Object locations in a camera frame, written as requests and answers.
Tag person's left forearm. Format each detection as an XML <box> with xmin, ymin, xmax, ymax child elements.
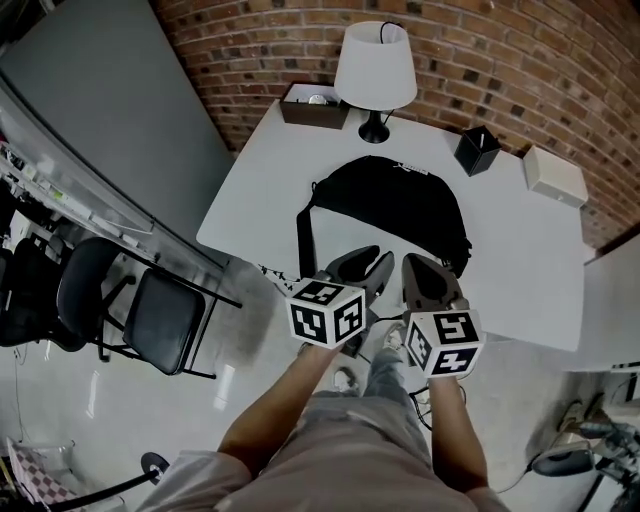
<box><xmin>217</xmin><ymin>341</ymin><xmax>347</xmax><ymax>477</ymax></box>

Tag person's right shoe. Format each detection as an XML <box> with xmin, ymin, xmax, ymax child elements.
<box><xmin>381</xmin><ymin>323</ymin><xmax>407</xmax><ymax>352</ymax></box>

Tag black folding chair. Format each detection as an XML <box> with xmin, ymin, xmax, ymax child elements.
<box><xmin>93</xmin><ymin>238</ymin><xmax>243</xmax><ymax>380</ymax></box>

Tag white table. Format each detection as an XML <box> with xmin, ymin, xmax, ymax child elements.
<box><xmin>195</xmin><ymin>97</ymin><xmax>587</xmax><ymax>352</ymax></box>

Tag person's right forearm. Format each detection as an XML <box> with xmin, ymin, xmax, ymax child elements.
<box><xmin>426</xmin><ymin>374</ymin><xmax>490</xmax><ymax>492</ymax></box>

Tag white small drawer box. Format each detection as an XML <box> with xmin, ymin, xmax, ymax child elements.
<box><xmin>522</xmin><ymin>145</ymin><xmax>589</xmax><ymax>208</ymax></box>

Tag black bag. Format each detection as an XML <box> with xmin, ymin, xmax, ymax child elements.
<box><xmin>295</xmin><ymin>155</ymin><xmax>474</xmax><ymax>282</ymax></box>

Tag black office chair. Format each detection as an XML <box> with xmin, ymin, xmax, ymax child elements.
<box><xmin>0</xmin><ymin>236</ymin><xmax>137</xmax><ymax>352</ymax></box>

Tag person's left shoe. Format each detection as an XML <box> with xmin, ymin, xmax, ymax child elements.
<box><xmin>333</xmin><ymin>366</ymin><xmax>359</xmax><ymax>395</ymax></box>

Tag large grey cabinet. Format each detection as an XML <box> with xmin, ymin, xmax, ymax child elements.
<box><xmin>0</xmin><ymin>0</ymin><xmax>237</xmax><ymax>274</ymax></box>

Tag white shade table lamp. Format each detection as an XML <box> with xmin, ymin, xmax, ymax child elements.
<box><xmin>333</xmin><ymin>20</ymin><xmax>418</xmax><ymax>144</ymax></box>

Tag person's shoe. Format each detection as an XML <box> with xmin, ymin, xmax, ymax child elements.
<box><xmin>333</xmin><ymin>366</ymin><xmax>359</xmax><ymax>395</ymax></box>
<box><xmin>381</xmin><ymin>323</ymin><xmax>407</xmax><ymax>352</ymax></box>

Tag white shelf unit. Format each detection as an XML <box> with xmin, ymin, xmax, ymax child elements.
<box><xmin>563</xmin><ymin>238</ymin><xmax>640</xmax><ymax>374</ymax></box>

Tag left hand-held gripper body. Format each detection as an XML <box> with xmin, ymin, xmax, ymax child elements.
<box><xmin>285</xmin><ymin>272</ymin><xmax>374</xmax><ymax>357</ymax></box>

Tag cluttered white shelf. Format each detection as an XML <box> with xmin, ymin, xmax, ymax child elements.
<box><xmin>0</xmin><ymin>133</ymin><xmax>157</xmax><ymax>262</ymax></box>

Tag person's blue jeans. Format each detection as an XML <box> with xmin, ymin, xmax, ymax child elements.
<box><xmin>363</xmin><ymin>344</ymin><xmax>410</xmax><ymax>402</ymax></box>

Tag black pen holder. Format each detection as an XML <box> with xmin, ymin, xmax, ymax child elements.
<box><xmin>453</xmin><ymin>125</ymin><xmax>502</xmax><ymax>178</ymax></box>

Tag checkered cloth item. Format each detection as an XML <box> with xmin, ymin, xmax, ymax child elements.
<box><xmin>5</xmin><ymin>438</ymin><xmax>82</xmax><ymax>512</ymax></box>

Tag brown open box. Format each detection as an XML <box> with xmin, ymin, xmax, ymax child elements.
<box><xmin>279</xmin><ymin>82</ymin><xmax>350</xmax><ymax>133</ymax></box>

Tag person's light shirt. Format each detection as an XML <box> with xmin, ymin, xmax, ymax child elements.
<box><xmin>128</xmin><ymin>389</ymin><xmax>512</xmax><ymax>512</ymax></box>

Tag black stanchion base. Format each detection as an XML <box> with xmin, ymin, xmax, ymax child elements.
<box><xmin>140</xmin><ymin>451</ymin><xmax>172</xmax><ymax>487</ymax></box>

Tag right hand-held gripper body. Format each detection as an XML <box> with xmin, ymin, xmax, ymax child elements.
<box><xmin>401</xmin><ymin>298</ymin><xmax>486</xmax><ymax>380</ymax></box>

